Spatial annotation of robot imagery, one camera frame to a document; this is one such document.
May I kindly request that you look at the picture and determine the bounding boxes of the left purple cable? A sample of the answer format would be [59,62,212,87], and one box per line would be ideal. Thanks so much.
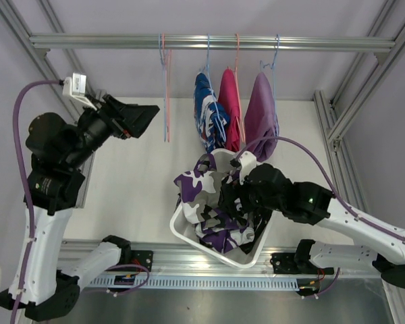
[9,80,150,324]

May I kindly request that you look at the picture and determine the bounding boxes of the blue white patterned trousers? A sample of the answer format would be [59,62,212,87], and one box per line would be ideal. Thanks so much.
[194,73,230,153]

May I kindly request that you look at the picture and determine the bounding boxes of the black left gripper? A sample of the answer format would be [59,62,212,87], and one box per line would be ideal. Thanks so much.
[66,92,161,166]

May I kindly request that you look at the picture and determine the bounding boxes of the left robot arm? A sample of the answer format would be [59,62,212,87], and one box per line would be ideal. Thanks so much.
[0,94,159,322]

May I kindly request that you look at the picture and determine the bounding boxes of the lilac purple trousers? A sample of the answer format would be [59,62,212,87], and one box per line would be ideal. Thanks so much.
[244,72,279,162]

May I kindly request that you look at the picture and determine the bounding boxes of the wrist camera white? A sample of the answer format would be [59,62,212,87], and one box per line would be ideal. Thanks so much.
[231,151,258,185]
[62,72,97,110]

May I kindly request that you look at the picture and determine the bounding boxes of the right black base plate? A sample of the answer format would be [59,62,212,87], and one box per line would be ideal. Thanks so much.
[270,252,335,275]

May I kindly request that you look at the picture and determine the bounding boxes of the purple camouflage trousers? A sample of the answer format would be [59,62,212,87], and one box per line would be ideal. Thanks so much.
[173,153,257,254]

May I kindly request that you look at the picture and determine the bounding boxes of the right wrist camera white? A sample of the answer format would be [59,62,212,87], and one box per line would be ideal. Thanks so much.
[231,151,258,185]

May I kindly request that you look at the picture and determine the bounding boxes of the front aluminium rail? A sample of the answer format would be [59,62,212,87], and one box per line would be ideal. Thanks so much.
[57,240,399,279]

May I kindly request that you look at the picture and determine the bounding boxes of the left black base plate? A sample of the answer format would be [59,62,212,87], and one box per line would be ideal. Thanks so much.
[120,250,154,272]

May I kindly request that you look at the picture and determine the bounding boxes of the left aluminium frame post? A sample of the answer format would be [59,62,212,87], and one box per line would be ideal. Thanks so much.
[0,1,94,209]

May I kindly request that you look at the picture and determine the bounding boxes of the slotted cable duct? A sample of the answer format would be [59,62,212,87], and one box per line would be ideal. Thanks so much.
[88,274,299,292]

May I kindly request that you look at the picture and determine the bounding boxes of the magenta trousers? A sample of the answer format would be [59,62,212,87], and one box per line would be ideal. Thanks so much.
[218,68,245,152]

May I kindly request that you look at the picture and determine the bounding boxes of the white plastic basket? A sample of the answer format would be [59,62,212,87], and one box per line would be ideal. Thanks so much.
[169,148,275,269]

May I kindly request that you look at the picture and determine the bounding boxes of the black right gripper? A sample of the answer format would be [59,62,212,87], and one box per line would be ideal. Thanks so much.
[219,175,284,221]

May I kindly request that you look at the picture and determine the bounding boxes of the black white patterned trousers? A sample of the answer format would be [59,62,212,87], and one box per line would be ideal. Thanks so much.
[240,208,272,254]

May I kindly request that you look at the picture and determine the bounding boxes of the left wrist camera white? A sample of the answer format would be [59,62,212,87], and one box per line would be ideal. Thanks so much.
[62,72,97,110]

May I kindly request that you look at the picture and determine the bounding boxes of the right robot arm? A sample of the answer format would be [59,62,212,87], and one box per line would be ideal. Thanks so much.
[219,163,405,289]

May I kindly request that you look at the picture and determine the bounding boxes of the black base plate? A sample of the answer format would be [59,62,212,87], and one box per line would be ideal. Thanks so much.
[120,250,154,272]
[270,252,335,275]

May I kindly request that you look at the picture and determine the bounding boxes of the right aluminium frame post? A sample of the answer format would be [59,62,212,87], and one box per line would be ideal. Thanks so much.
[313,1,405,210]

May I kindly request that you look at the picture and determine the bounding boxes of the aluminium hanging rail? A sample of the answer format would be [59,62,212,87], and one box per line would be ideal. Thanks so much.
[29,33,396,53]

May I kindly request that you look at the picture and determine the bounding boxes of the aluminium frame post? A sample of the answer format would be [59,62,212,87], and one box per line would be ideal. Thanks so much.
[0,1,94,209]
[313,1,405,210]

